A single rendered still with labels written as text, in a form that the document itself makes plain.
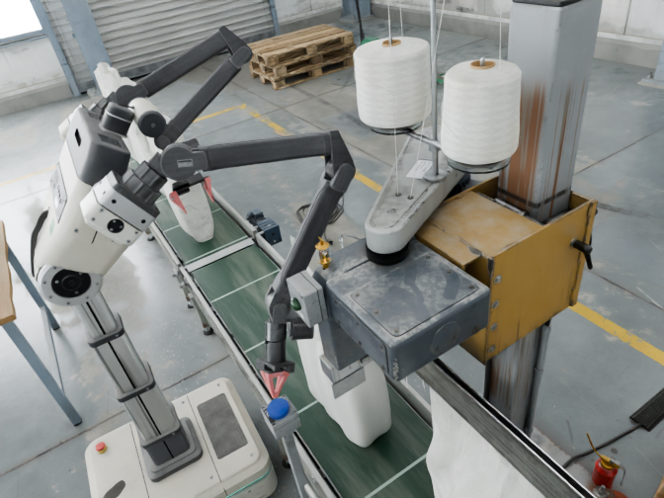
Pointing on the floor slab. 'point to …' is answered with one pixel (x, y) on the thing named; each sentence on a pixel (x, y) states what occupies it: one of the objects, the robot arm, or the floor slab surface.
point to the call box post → (295, 463)
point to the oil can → (605, 469)
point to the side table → (22, 333)
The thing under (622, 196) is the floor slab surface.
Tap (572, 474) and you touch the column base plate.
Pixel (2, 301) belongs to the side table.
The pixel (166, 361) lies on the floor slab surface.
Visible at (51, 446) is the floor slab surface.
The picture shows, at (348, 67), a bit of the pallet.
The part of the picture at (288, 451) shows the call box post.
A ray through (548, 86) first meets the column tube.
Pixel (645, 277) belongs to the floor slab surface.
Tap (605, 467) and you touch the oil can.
